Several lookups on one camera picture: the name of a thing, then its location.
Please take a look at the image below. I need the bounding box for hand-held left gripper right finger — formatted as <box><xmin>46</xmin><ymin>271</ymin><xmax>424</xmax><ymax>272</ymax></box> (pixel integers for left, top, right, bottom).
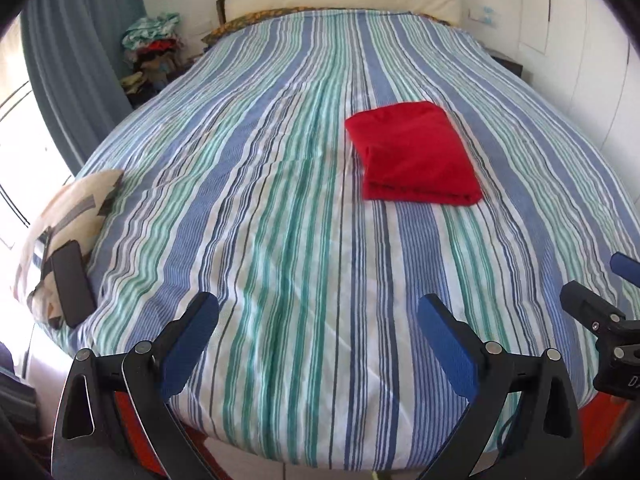
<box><xmin>417</xmin><ymin>293</ymin><xmax>586</xmax><ymax>480</ymax></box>

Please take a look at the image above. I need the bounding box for white wardrobe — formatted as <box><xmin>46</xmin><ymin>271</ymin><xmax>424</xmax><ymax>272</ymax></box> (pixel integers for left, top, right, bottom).
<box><xmin>517</xmin><ymin>0</ymin><xmax>638</xmax><ymax>148</ymax></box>

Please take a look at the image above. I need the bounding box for window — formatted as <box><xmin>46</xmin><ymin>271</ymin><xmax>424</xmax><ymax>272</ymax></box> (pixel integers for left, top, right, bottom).
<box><xmin>0</xmin><ymin>12</ymin><xmax>77</xmax><ymax>311</ymax></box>

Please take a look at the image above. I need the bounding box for yellow patterned pillow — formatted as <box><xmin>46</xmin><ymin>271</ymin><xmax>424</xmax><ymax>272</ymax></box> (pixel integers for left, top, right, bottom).
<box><xmin>201</xmin><ymin>6</ymin><xmax>451</xmax><ymax>46</ymax></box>

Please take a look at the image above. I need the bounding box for beige patterned cushion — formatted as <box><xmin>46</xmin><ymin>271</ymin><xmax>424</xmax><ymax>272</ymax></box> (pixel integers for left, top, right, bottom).
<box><xmin>12</xmin><ymin>169</ymin><xmax>125</xmax><ymax>331</ymax></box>

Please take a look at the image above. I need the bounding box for striped bed blanket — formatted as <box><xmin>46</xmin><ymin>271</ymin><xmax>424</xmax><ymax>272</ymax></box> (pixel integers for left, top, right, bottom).
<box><xmin>30</xmin><ymin>7</ymin><xmax>640</xmax><ymax>471</ymax></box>

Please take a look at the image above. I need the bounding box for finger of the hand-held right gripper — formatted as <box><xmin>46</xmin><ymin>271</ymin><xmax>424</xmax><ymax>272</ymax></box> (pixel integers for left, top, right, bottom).
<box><xmin>610</xmin><ymin>252</ymin><xmax>640</xmax><ymax>287</ymax></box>
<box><xmin>559</xmin><ymin>281</ymin><xmax>628</xmax><ymax>335</ymax></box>

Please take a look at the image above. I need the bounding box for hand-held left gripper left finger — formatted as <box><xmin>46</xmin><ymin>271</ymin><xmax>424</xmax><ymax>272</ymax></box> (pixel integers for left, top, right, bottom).
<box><xmin>51</xmin><ymin>291</ymin><xmax>221</xmax><ymax>480</ymax></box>

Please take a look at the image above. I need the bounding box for pile of clothes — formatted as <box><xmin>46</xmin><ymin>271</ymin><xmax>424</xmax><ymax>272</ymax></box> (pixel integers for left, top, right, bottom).
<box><xmin>119</xmin><ymin>12</ymin><xmax>187</xmax><ymax>108</ymax></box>

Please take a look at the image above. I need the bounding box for black phone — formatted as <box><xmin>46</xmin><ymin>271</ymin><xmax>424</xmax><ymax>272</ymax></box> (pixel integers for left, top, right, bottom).
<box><xmin>50</xmin><ymin>240</ymin><xmax>98</xmax><ymax>329</ymax></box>

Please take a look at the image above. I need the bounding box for red sweater with white rabbit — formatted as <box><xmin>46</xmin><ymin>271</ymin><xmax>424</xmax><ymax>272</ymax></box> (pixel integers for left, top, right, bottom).
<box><xmin>344</xmin><ymin>101</ymin><xmax>484</xmax><ymax>207</ymax></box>

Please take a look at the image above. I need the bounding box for blue curtain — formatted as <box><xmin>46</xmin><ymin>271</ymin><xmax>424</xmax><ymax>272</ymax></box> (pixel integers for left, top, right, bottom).
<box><xmin>20</xmin><ymin>0</ymin><xmax>151</xmax><ymax>177</ymax></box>

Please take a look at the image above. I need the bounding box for dark nightstand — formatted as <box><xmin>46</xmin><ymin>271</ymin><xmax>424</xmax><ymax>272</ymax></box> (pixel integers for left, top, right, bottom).
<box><xmin>485</xmin><ymin>49</ymin><xmax>525</xmax><ymax>78</ymax></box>

